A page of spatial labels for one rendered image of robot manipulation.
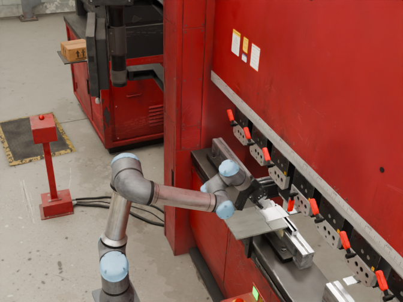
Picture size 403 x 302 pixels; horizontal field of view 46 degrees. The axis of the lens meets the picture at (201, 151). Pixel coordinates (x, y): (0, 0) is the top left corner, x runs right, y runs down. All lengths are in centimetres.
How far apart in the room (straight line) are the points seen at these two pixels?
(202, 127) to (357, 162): 140
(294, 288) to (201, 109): 122
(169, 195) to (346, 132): 69
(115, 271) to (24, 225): 196
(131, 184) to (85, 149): 291
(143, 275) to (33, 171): 162
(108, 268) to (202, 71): 127
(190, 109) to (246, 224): 89
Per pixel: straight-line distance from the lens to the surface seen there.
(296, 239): 224
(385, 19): 152
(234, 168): 198
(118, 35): 309
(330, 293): 207
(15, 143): 490
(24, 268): 354
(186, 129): 285
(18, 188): 428
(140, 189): 178
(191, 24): 261
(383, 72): 153
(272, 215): 229
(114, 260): 204
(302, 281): 219
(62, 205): 384
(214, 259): 293
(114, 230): 205
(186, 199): 185
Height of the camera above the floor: 244
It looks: 32 degrees down
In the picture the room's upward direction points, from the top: 3 degrees clockwise
